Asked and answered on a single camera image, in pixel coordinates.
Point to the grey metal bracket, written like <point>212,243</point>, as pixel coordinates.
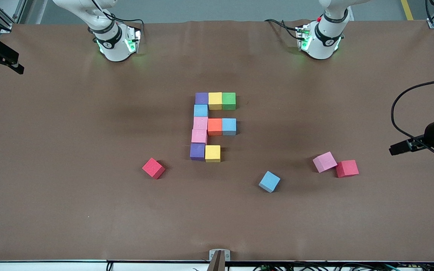
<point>212,255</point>

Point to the dark camera mount pole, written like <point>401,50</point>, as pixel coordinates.
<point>217,263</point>

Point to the light blue foam cube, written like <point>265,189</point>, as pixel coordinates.
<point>200,110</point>
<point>269,181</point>
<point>229,126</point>

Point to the purple foam cube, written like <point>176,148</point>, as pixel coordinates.
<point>202,98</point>
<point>197,152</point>

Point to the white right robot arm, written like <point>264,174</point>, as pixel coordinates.
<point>113,47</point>

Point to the yellow foam cube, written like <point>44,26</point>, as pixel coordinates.
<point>213,153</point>
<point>215,101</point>

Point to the red foam cube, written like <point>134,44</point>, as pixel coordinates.
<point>347,168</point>
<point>153,168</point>

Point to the yellow floor tape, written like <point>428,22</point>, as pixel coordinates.
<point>409,15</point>

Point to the orange foam cube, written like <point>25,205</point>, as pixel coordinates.
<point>215,126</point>

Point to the green foam cube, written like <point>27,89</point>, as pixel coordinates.
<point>229,101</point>

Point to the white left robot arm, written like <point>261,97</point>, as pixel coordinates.
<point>324,45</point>

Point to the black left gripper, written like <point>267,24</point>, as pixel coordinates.
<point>432,133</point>

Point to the pink foam cube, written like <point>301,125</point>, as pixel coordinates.
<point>200,123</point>
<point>325,162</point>
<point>199,136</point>

